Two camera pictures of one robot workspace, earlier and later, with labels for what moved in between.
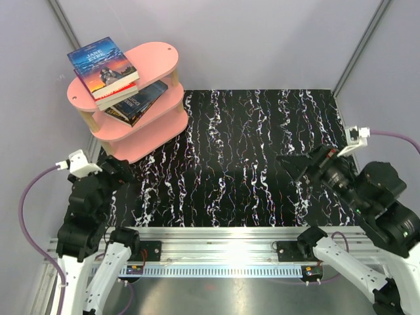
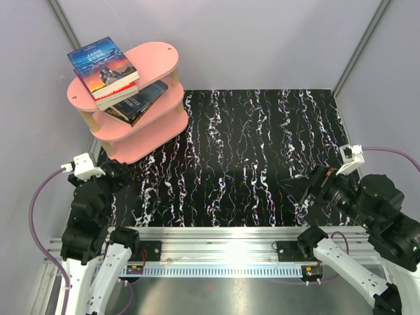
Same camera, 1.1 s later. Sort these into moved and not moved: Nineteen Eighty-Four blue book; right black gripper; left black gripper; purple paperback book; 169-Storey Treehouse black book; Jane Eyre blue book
Moved: right black gripper; Jane Eyre blue book
Not moved: purple paperback book; left black gripper; Nineteen Eighty-Four blue book; 169-Storey Treehouse black book
